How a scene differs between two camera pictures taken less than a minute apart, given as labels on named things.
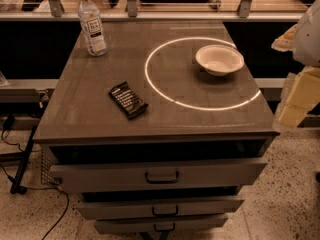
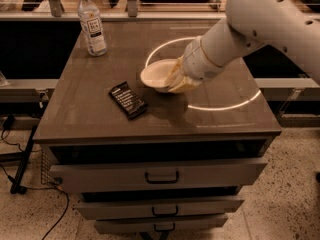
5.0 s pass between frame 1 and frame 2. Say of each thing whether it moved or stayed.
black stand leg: stayed
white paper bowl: moved
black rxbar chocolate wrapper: stayed
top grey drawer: stayed
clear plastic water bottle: stayed
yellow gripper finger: moved
